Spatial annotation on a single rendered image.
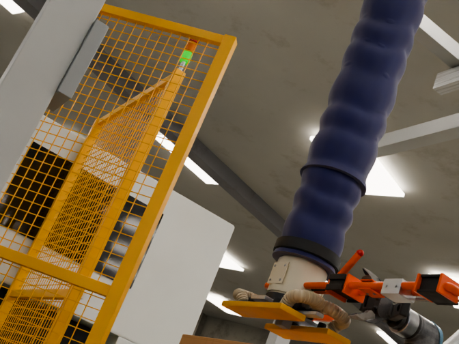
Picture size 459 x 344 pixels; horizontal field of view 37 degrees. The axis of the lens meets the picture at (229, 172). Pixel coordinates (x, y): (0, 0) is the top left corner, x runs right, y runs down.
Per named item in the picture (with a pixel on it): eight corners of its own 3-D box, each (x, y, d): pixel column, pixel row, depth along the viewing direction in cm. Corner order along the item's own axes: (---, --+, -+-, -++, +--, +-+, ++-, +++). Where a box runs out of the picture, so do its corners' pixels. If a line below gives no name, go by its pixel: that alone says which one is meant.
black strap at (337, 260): (259, 248, 231) (263, 237, 233) (309, 277, 240) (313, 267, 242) (300, 244, 212) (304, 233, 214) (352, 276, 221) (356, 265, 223)
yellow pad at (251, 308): (220, 305, 226) (225, 291, 228) (243, 317, 230) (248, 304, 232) (279, 308, 198) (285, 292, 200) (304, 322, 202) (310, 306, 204)
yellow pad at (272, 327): (263, 327, 234) (268, 314, 236) (285, 339, 238) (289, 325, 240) (326, 334, 205) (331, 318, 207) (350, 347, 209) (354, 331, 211)
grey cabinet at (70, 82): (40, 105, 237) (78, 37, 248) (54, 112, 239) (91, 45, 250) (57, 90, 220) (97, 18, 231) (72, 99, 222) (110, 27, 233)
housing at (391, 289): (378, 293, 184) (383, 278, 186) (395, 303, 187) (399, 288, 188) (397, 293, 178) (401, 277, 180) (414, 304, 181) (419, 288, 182)
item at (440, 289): (412, 291, 173) (416, 273, 175) (431, 302, 176) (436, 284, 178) (438, 291, 166) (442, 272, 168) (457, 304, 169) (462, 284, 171)
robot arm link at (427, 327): (441, 357, 211) (449, 326, 215) (414, 341, 206) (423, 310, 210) (419, 354, 219) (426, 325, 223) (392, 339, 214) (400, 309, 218)
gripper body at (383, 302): (356, 313, 208) (382, 328, 213) (375, 314, 201) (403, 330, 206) (363, 290, 211) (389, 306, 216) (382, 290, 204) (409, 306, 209)
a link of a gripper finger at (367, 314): (339, 324, 202) (363, 317, 207) (353, 325, 197) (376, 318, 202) (337, 314, 202) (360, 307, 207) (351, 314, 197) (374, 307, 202)
